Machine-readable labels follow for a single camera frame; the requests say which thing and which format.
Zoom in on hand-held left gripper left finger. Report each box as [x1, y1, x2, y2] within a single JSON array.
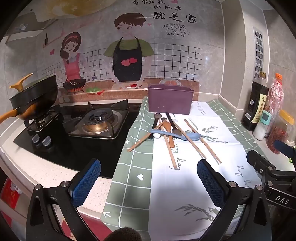
[[26, 159, 102, 241]]

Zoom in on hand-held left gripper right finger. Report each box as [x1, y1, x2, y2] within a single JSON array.
[[196, 159, 272, 241]]

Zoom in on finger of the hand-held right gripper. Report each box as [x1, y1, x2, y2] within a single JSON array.
[[273, 140, 296, 158], [246, 150, 277, 173]]

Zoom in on wooden chopstick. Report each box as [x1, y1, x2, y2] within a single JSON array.
[[161, 125, 178, 169], [184, 119, 222, 164], [173, 120, 207, 159], [128, 122, 166, 152]]

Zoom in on blue rice spoon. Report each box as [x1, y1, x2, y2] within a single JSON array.
[[149, 129, 203, 142]]

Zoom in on wide brown wooden spoon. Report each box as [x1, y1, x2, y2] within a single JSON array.
[[164, 122, 176, 148]]

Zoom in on dark slim spoon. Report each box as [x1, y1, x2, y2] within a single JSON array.
[[165, 112, 184, 136]]

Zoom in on dark spoon with white ball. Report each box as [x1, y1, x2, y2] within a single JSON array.
[[148, 113, 162, 140]]

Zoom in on purple utensil holder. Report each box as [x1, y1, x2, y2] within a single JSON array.
[[147, 84, 193, 115]]

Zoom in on yellow lid chili jar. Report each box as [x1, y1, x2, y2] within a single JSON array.
[[266, 110, 295, 155]]

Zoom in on green and white checked tablecloth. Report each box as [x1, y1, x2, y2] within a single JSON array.
[[100, 96, 270, 241]]

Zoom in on white shaker with teal cap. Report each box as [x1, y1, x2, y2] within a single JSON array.
[[253, 110, 271, 141]]

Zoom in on black gas stove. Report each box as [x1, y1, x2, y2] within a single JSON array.
[[13, 99, 142, 179]]

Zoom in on dark soy sauce bottle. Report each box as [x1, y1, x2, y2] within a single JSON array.
[[241, 71, 270, 131]]

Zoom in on orange cap chili bottle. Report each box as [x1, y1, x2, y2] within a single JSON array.
[[265, 73, 285, 130]]

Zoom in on grey stove knob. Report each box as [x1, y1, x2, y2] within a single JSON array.
[[42, 136, 54, 149], [31, 134, 43, 149]]

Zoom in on red printed packet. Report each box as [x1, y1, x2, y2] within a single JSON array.
[[0, 178, 22, 210]]

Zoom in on grey range hood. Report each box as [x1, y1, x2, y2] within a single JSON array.
[[5, 9, 61, 43]]

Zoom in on white wall vent grille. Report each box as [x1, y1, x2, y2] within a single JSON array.
[[253, 26, 264, 80]]

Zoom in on black pan with wooden handle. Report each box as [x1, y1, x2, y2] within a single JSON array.
[[0, 82, 59, 124]]

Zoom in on pan lid with yellow handle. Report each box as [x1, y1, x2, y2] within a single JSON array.
[[9, 73, 58, 94]]

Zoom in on cartoon couple wall poster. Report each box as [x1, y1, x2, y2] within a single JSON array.
[[35, 0, 226, 99]]

